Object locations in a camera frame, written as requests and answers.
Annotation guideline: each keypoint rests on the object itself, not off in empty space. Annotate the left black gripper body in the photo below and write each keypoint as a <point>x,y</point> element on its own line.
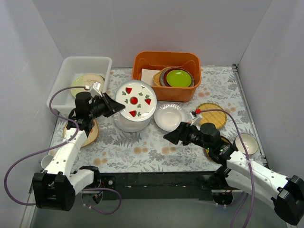
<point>106,104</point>

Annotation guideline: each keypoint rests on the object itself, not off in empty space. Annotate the pale green cream plate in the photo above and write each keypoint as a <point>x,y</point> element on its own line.
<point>89,80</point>

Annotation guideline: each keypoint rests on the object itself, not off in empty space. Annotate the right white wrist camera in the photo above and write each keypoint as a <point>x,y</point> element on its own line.
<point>196,117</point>

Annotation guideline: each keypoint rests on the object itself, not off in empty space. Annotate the white paper sheet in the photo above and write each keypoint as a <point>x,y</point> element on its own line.
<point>147,76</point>

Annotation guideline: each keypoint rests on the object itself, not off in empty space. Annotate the white plastic bin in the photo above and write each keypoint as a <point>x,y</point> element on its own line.
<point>90,69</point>

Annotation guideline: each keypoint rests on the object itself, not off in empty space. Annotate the small white paper plate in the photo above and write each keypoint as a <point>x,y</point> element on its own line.
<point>169,116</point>

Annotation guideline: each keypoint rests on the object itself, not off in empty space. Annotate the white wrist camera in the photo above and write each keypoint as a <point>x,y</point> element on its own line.
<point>94,89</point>
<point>196,117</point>

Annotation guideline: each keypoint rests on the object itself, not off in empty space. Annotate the white watermelon pattern plate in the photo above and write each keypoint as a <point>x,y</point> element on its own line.
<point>139,99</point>

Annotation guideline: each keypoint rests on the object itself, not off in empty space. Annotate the orange plastic bin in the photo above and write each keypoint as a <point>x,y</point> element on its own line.
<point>158,60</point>

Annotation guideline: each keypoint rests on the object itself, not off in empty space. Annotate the lime green round plate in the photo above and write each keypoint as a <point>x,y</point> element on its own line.
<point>178,78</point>

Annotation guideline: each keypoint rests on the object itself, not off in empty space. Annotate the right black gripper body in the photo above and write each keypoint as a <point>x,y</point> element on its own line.
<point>182,132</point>

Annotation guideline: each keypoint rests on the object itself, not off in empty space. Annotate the black aluminium base frame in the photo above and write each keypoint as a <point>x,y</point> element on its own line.
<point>157,185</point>

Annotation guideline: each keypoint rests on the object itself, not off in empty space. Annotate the tan bird pattern plate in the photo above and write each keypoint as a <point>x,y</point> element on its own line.
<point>92,136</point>

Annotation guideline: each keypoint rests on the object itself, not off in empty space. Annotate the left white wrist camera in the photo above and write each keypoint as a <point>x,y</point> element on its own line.
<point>94,89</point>

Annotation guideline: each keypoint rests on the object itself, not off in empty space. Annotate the floral pattern table mat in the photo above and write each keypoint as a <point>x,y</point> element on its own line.
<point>147,151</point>

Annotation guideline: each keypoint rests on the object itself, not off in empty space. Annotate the dark red plate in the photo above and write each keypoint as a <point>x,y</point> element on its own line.
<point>174,68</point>

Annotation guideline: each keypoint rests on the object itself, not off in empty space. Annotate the yellow brown ornate plate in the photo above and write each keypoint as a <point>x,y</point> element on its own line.
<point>221,152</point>

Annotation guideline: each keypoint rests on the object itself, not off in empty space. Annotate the round woven bamboo mat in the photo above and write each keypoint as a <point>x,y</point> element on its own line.
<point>218,118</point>

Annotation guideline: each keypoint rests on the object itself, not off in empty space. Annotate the large white paper plate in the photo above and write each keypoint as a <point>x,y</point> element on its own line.
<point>129,126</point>

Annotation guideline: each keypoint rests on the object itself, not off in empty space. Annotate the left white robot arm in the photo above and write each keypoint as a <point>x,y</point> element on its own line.
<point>64,156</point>

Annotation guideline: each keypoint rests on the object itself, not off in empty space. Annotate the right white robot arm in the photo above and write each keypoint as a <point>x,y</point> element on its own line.
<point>284,194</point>

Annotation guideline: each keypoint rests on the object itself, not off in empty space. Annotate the small woven bamboo tray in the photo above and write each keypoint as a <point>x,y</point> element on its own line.
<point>156,78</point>

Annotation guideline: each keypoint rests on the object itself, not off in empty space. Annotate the white ceramic cup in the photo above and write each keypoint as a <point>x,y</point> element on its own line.
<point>46,160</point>

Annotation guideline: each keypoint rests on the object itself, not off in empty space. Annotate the white bowl teal rim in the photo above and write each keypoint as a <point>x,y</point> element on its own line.
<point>249,142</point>

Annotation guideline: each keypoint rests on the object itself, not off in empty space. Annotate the grey speckled plate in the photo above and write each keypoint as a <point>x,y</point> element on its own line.
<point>162,81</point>

